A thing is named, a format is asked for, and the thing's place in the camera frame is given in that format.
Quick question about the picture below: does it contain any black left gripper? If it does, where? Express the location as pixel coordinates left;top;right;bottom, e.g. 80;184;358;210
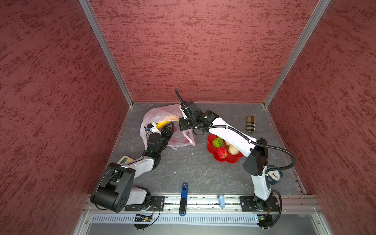
158;122;174;154

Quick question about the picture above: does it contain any yellow banana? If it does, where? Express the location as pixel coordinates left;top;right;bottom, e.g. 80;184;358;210
157;115;179;129

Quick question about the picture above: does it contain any pink printed plastic bag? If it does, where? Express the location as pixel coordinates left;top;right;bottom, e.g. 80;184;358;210
139;103;196;150

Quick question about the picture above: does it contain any green kiwi fruit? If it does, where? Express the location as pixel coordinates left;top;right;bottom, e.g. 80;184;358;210
211;138;225;148

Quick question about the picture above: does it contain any red strawberry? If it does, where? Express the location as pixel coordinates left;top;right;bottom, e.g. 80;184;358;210
216;147;228;159

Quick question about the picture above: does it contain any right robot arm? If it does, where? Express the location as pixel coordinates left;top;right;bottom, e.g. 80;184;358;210
179;101;273;211

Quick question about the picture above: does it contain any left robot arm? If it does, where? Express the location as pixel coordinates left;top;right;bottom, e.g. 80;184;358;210
90;122;174;212

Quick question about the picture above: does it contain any beige calculator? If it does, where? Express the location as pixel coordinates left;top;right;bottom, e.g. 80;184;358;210
118;155;134;165

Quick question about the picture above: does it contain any red flower-shaped plate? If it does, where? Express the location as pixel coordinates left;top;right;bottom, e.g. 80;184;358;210
207;134;244;164

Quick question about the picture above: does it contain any plaid fabric pouch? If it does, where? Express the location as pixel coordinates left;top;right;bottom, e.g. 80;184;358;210
246;116;256;133

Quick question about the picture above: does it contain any small light blue cylinder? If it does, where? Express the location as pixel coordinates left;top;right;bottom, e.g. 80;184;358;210
218;194;225;209

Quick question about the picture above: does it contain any round teal gauge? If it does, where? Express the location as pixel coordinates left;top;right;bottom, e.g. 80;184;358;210
265;170;283;185

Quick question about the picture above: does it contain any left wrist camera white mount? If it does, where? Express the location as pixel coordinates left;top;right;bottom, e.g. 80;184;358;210
146;122;161;134

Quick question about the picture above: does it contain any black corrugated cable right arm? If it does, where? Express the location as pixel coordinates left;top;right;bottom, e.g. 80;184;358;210
174;88;297;175

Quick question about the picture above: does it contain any blue black handled tool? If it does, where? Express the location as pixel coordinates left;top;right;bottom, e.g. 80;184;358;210
179;182;189;216

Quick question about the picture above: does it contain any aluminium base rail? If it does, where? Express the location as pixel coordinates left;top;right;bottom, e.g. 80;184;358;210
74;194;332;235

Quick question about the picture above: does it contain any aluminium corner post right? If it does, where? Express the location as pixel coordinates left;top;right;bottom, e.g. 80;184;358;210
263;0;331;109

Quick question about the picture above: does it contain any aluminium corner post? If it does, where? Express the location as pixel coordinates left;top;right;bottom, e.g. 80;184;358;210
79;0;134;108
263;0;331;109

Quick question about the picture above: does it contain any aluminium corner post left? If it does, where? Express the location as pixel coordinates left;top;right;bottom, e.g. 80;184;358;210
79;0;134;108

